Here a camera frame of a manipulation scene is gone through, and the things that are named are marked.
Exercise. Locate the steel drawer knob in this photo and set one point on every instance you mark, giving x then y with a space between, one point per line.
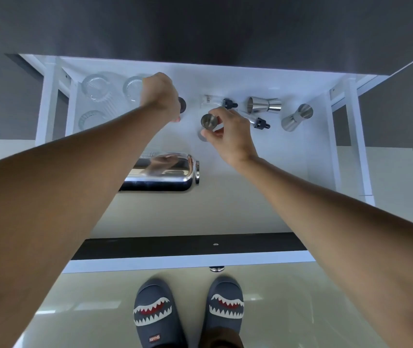
217 269

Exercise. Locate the person's left forearm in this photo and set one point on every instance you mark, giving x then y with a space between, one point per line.
47 213

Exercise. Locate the person's right hand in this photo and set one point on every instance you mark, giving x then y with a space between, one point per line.
235 141

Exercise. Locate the grey shark-print right slipper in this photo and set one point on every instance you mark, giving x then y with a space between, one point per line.
225 304

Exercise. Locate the white drawer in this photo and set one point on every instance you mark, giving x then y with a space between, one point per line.
293 155

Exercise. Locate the small steel cup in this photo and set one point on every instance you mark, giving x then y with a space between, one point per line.
208 121

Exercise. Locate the grey shark-print slipper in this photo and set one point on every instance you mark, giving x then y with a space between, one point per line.
154 311
225 304

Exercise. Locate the shiny steel tray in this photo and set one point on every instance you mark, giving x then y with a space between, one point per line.
163 175

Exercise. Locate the person's right thumb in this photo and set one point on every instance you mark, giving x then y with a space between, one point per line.
214 134

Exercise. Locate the clear black-capped dropper bottle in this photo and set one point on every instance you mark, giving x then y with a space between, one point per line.
257 122
213 100

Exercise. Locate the person's right forearm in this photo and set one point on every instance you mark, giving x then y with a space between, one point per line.
337 231

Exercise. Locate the brown trouser leg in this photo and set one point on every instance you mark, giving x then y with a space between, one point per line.
224 338

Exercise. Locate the person's left hand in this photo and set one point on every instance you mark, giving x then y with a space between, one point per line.
159 92

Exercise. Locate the grey shark-print left slipper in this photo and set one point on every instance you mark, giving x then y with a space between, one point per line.
154 311

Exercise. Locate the person's left thumb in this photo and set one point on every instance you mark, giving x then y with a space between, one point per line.
176 116

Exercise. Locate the clear ribbed drinking glass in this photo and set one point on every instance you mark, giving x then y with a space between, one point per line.
133 88
92 119
97 87

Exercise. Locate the small dark round cap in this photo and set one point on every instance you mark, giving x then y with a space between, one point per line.
182 105

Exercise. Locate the steel double jigger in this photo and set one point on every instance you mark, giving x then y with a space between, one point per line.
264 105
297 117

